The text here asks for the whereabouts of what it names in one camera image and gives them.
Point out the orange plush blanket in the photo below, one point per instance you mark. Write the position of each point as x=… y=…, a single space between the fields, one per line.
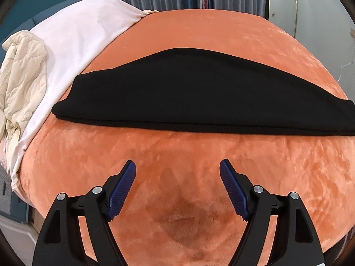
x=172 y=166

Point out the white bed sheet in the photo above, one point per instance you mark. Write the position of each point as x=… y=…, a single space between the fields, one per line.
x=83 y=33

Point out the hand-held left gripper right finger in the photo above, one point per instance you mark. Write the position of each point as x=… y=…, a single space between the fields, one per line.
x=233 y=188

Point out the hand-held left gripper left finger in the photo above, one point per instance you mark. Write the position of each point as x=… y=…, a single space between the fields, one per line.
x=122 y=188

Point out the cream quilted comforter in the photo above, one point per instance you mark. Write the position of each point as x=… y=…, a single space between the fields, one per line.
x=25 y=69

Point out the grey-blue nightstand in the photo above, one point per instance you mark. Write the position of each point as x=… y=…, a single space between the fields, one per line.
x=11 y=196

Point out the black pants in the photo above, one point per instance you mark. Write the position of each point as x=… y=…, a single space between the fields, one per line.
x=194 y=94

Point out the teal padded headboard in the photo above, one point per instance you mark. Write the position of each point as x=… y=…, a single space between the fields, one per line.
x=16 y=13

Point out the thin gold pole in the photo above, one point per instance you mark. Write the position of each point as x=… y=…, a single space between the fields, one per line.
x=296 y=5

